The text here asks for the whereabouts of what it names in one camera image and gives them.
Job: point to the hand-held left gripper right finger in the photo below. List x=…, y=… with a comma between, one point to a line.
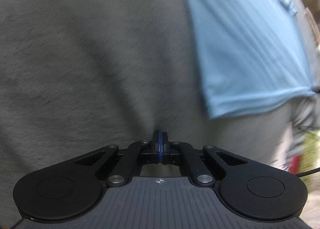
x=163, y=144

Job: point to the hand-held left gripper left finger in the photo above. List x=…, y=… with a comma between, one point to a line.
x=156, y=144

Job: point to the light blue t-shirt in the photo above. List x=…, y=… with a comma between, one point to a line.
x=245, y=56

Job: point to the grey fleece blanket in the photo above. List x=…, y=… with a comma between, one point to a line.
x=87, y=56

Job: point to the red object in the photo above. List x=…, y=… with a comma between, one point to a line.
x=296, y=164

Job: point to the pale grey cloth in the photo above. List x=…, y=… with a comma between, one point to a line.
x=302, y=114

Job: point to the green patterned object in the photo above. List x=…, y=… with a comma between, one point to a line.
x=312, y=146

